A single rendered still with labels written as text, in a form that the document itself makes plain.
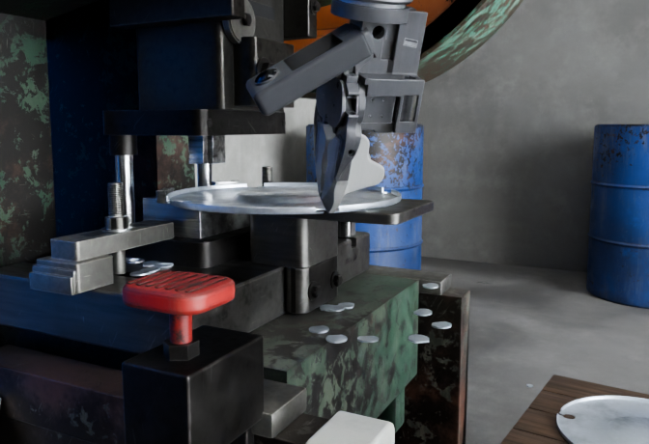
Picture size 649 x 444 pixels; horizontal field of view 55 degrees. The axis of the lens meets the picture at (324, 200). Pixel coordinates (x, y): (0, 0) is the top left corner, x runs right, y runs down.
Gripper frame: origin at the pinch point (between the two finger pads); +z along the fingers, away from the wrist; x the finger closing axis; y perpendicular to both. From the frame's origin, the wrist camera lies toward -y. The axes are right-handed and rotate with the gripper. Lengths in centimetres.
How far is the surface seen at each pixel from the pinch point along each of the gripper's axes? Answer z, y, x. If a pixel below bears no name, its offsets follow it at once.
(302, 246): 8.5, 0.2, 5.4
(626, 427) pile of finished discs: 47, 62, 2
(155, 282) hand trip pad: -1.9, -18.5, -15.7
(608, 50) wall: 25, 257, 228
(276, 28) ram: -12.5, 1.2, 26.7
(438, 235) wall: 156, 191, 258
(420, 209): 2.7, 12.8, 1.9
